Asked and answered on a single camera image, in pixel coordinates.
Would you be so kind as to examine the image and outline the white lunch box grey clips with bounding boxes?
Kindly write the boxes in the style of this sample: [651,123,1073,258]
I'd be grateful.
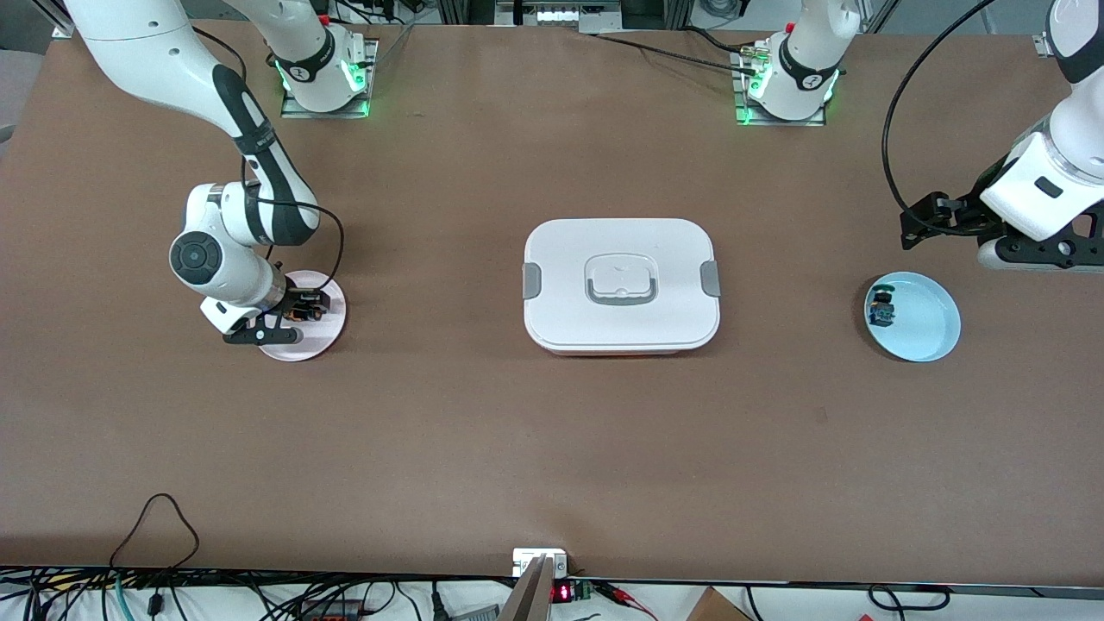
[523,218,721,356]

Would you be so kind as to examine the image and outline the small white box device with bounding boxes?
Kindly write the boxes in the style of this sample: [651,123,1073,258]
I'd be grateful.
[512,548,568,577]

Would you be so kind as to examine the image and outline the pink round plate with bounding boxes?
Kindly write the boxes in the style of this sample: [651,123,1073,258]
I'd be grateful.
[257,270,348,362]

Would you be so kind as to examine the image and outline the light blue round plate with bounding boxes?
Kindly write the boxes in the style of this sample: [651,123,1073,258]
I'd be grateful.
[864,272,962,363]

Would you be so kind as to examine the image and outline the black power strip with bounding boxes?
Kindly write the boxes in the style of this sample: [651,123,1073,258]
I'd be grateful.
[298,598,367,621]

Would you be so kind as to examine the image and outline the red and black clip lead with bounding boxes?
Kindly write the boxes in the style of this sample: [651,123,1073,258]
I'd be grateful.
[595,580,658,621]

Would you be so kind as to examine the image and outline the brown cardboard piece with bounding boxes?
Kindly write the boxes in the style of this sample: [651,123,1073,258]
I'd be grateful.
[686,586,751,621]

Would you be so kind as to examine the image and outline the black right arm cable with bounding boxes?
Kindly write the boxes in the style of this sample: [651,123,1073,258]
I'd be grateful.
[191,26,346,290]

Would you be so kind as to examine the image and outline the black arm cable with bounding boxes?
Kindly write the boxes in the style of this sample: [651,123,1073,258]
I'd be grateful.
[191,26,346,290]
[881,0,1001,234]

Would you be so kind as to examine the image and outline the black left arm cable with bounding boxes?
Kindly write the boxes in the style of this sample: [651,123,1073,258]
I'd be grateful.
[881,0,1001,234]

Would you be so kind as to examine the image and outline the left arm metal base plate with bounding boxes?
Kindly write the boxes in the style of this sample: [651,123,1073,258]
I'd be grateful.
[735,47,829,127]

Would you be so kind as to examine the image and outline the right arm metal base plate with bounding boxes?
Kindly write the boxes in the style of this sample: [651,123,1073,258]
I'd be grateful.
[280,39,380,119]

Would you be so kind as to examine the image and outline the black looped thin cable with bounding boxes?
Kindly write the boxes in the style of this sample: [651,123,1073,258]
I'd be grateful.
[108,492,202,615]

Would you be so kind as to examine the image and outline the black cable to base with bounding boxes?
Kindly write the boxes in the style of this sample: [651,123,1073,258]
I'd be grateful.
[580,30,760,74]

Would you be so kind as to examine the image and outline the aluminium profile post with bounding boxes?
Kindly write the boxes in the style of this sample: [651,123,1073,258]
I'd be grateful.
[499,555,555,621]

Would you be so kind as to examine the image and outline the black cable loop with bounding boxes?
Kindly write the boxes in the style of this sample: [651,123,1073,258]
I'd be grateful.
[867,584,951,612]

